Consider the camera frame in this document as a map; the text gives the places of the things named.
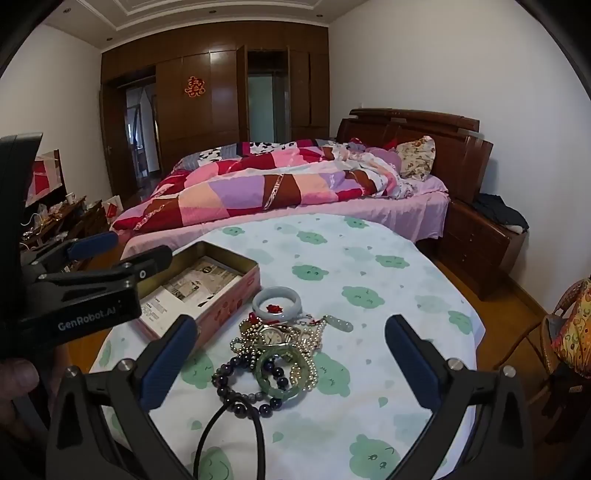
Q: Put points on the wooden television cabinet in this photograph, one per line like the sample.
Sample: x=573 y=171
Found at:
x=78 y=221

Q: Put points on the pale jade pendant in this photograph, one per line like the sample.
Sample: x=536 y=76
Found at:
x=339 y=324

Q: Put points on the green cloud print tablecloth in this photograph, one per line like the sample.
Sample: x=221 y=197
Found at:
x=369 y=286

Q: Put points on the printed paper leaflet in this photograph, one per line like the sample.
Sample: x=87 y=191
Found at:
x=194 y=286

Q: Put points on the white and red paper bag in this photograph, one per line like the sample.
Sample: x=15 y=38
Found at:
x=112 y=207

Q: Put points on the white jade bangle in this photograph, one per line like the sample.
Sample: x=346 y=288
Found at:
x=295 y=302

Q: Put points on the patchwork quilt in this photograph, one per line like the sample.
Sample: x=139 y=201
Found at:
x=240 y=189

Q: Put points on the pink tin box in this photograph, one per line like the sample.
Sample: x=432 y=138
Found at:
x=221 y=314

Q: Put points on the white paper cup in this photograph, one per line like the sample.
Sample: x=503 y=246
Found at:
x=70 y=198

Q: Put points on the gold wrist watch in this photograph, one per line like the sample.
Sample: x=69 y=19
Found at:
x=272 y=335

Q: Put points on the cloth covered television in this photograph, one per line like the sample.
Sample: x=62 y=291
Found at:
x=44 y=177

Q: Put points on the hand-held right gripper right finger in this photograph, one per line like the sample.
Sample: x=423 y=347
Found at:
x=413 y=369

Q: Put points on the green jade bangle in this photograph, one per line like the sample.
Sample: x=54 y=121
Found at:
x=264 y=378

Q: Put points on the floral pillow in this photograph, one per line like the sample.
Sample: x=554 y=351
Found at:
x=418 y=154

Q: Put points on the colourful patterned cushion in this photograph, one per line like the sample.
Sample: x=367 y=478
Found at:
x=575 y=327

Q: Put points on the red knot charm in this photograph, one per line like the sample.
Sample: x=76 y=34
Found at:
x=273 y=308

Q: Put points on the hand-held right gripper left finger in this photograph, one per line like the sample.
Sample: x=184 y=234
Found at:
x=165 y=369

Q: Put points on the dark cloth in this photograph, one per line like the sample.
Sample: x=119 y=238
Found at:
x=501 y=210

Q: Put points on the wooden headboard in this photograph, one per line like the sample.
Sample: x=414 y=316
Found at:
x=443 y=138

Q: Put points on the person's left hand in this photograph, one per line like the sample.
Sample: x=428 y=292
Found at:
x=17 y=376

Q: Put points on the wooden nightstand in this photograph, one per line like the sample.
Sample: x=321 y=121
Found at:
x=480 y=249

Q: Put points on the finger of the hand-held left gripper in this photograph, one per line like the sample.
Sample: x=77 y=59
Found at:
x=92 y=243
x=138 y=267

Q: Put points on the brown wooden wardrobe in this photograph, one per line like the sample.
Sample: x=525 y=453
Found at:
x=194 y=124

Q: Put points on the wicker chair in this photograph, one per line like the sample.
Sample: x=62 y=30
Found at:
x=540 y=350

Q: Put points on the red paper wall decoration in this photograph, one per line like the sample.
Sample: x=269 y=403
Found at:
x=195 y=86

